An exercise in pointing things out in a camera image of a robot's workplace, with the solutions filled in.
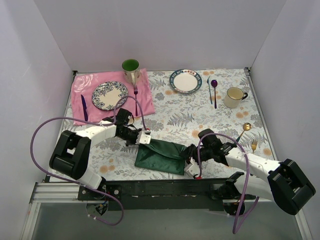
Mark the silver aluminium frame rail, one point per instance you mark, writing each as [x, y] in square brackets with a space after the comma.
[54, 192]

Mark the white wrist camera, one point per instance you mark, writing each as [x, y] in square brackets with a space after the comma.
[144, 137]
[192, 169]

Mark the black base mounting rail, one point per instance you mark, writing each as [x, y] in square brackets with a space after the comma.
[174, 194]

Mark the pink cloth placemat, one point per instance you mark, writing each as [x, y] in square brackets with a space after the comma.
[84, 85]

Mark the white plate blue lettered rim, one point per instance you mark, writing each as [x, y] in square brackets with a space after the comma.
[185, 81]

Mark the purple blue knife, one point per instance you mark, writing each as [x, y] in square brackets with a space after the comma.
[84, 106]

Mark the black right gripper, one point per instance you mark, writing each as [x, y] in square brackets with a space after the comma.
[193, 155]

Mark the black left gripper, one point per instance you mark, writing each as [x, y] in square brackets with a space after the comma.
[135, 139]

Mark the cream enamel mug black handle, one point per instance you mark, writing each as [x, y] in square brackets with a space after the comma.
[234, 97]

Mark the blue metallic teaspoon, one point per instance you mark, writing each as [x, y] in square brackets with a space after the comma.
[209, 87]

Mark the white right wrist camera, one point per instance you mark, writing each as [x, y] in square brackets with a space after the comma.
[192, 169]

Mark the gold fork teal handle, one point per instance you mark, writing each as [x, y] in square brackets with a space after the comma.
[254, 145]

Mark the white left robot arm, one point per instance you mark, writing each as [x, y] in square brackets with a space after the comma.
[71, 154]

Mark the dark green cloth napkin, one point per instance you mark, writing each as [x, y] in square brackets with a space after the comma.
[162, 156]

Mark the gold spoon teal handle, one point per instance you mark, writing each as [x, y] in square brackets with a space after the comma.
[246, 127]

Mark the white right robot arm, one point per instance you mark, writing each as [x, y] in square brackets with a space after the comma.
[282, 182]

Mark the purple metallic fork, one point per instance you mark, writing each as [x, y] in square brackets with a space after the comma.
[135, 89]

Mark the green interior ceramic mug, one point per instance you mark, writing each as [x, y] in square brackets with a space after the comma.
[131, 69]

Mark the floral patterned tablecloth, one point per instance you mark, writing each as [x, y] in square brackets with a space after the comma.
[179, 118]

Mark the blue floral patterned plate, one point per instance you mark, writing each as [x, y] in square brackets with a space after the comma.
[106, 95]

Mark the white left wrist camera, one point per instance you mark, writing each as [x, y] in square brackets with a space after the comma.
[144, 137]

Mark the purple metallic spoon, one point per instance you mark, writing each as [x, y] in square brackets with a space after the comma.
[214, 84]

